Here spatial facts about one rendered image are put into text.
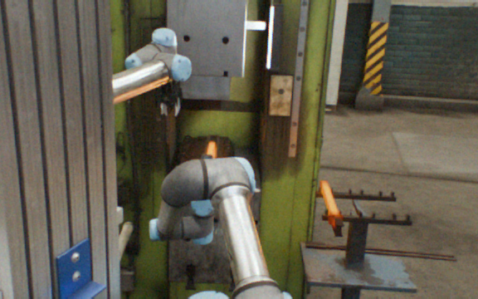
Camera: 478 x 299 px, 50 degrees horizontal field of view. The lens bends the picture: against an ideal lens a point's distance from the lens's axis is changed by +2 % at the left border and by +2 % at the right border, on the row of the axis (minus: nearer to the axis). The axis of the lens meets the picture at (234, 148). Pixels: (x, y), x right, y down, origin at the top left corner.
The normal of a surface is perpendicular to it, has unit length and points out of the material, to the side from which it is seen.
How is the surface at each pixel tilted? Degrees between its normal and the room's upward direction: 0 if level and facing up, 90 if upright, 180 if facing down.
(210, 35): 90
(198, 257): 90
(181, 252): 90
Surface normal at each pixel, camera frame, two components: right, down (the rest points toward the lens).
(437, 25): -0.18, 0.30
